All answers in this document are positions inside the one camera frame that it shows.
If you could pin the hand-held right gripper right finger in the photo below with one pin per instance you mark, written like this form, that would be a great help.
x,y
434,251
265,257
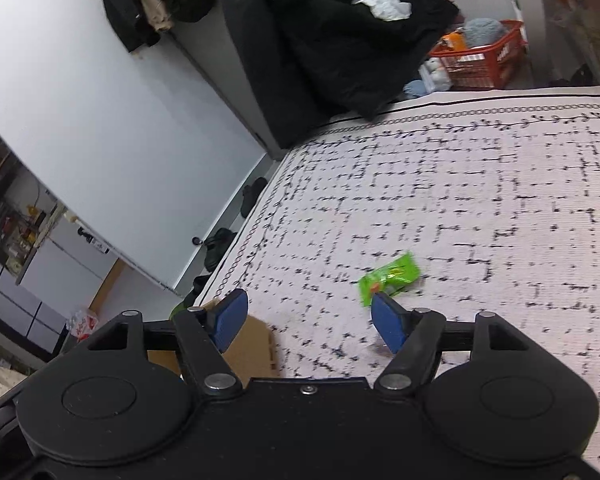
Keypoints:
x,y
387,324

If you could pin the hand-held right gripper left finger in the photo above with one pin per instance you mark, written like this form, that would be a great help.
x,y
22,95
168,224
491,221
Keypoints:
x,y
230,321

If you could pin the cardboard box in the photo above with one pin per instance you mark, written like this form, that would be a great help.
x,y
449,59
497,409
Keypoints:
x,y
252,350

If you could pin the green snack packet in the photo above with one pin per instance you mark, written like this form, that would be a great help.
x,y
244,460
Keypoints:
x,y
392,275

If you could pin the black clog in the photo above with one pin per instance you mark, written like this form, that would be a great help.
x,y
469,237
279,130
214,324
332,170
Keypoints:
x,y
217,247
198,284

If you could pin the black slipper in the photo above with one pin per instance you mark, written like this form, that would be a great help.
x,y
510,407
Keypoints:
x,y
252,192

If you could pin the red white bottle pack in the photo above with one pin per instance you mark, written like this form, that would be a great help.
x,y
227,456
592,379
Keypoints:
x,y
82,324

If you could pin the patterned white bed cover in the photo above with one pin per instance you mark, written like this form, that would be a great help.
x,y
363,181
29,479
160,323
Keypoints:
x,y
480,200

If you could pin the dark bottle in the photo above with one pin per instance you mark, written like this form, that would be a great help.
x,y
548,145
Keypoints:
x,y
92,241

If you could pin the grey door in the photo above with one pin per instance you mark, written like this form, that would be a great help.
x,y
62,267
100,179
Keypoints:
x,y
215,75

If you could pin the cluttered storage shelf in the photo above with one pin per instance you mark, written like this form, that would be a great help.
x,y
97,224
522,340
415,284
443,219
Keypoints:
x,y
7,210

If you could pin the orange plastic basket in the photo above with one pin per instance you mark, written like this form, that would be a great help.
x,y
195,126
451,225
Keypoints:
x,y
485,67

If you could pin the black coat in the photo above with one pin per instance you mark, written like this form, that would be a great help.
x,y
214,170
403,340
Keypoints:
x,y
320,50

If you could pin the grey yarn ball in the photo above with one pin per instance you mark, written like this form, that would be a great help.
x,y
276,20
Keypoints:
x,y
485,31

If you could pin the white crumpled tissue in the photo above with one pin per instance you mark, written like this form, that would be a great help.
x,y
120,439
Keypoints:
x,y
385,2

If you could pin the black hanging jacket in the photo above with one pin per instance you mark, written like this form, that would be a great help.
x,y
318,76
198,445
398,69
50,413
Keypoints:
x,y
115,10

